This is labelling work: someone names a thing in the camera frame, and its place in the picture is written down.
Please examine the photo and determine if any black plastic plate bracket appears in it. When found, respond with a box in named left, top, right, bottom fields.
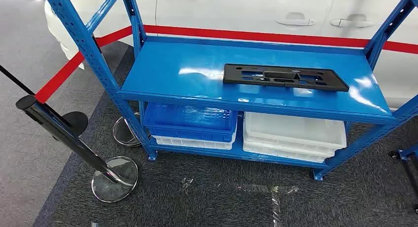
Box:
left=222, top=63, right=350, bottom=93

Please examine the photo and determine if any blue metal shelf rack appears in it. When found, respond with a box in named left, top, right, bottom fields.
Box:
left=40, top=0, right=418, bottom=182

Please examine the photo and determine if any blue wheeled shelf rack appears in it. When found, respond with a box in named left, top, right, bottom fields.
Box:
left=388, top=144, right=418, bottom=213

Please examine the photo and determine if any blue plastic bin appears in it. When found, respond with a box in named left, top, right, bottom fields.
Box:
left=143, top=102, right=238, bottom=144

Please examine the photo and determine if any white plastic bin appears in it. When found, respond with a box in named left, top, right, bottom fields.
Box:
left=152, top=129, right=237, bottom=151
left=244, top=111, right=348, bottom=151
left=242, top=134, right=337, bottom=163

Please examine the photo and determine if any red barrier belt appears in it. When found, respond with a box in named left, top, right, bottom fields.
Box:
left=34, top=52, right=86, bottom=104
left=95, top=25, right=418, bottom=55

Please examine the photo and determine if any white car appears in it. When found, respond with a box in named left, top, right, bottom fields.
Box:
left=25, top=0, right=418, bottom=110

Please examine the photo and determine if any clear floor tape strip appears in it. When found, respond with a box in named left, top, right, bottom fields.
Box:
left=235, top=185, right=299, bottom=227

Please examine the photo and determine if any thin black pole stand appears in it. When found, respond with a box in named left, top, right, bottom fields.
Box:
left=0, top=65, right=89, bottom=137

